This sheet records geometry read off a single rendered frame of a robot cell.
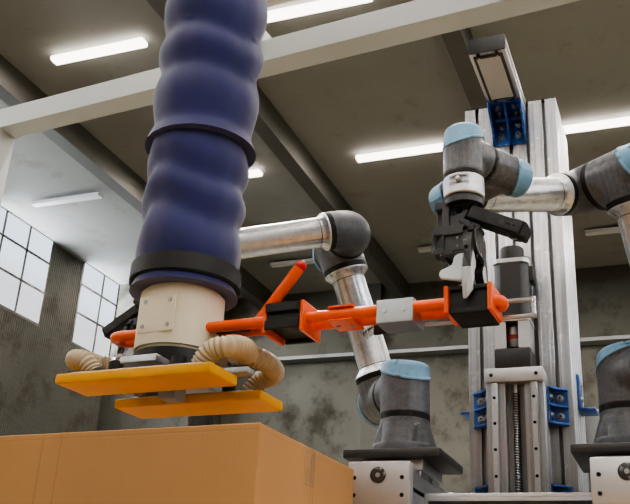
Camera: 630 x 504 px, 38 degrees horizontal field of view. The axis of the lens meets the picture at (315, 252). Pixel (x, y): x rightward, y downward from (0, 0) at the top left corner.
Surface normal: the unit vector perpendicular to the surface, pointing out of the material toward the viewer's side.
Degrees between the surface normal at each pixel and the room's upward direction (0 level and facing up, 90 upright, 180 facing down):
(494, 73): 180
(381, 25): 90
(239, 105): 98
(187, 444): 90
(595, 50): 180
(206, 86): 95
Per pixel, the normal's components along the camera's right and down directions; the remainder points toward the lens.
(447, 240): -0.41, -0.38
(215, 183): 0.42, -0.64
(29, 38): -0.05, 0.92
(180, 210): 0.04, -0.58
